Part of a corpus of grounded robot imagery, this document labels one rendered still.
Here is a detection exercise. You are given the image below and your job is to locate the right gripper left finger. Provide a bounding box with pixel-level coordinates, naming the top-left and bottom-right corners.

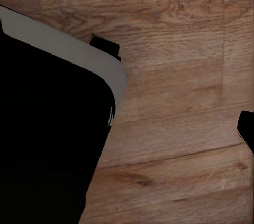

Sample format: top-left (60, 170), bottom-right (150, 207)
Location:
top-left (0, 111), bottom-right (28, 174)

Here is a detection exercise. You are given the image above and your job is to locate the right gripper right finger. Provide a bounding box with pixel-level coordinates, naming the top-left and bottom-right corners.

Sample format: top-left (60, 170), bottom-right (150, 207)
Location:
top-left (237, 110), bottom-right (254, 153)

